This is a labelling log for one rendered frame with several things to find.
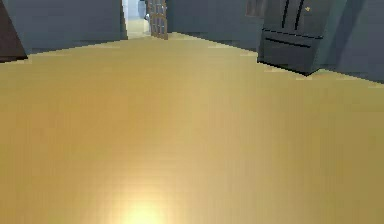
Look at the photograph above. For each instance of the brown panelled room door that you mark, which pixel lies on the brown panelled room door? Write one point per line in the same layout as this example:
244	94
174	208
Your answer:
158	20

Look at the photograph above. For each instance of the dark grey fridge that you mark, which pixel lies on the dark grey fridge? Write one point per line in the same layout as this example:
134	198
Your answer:
289	50

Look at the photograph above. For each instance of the dark brown cupboard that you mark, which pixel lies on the dark brown cupboard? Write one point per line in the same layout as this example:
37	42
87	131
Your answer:
8	40

